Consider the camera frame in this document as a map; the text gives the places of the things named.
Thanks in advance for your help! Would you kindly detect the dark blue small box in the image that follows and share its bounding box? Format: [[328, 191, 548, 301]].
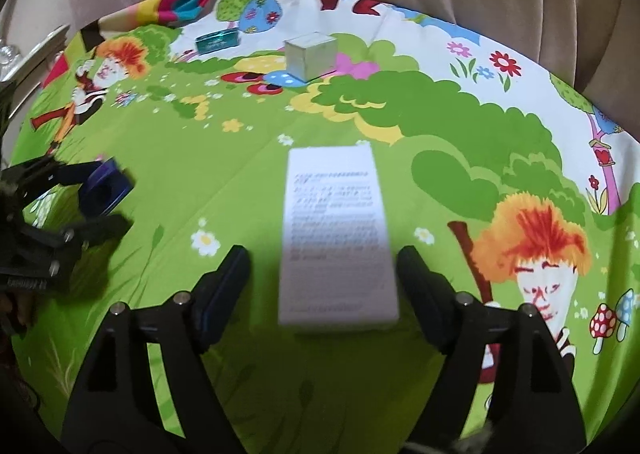
[[78, 158, 134, 218]]

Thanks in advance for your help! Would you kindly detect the white printed box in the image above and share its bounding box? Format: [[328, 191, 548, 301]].
[[278, 144, 399, 330]]

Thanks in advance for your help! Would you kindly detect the cream ornate dressing table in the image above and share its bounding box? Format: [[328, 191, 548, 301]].
[[1, 24, 70, 136]]

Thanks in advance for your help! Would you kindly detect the colourful cartoon green bedsheet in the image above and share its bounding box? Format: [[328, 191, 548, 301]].
[[13, 0, 639, 453]]

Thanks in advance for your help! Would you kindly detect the teal small tin box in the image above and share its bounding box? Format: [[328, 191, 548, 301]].
[[195, 28, 240, 54]]

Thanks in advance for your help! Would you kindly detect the silver cube box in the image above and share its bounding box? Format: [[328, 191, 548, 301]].
[[284, 32, 337, 82]]

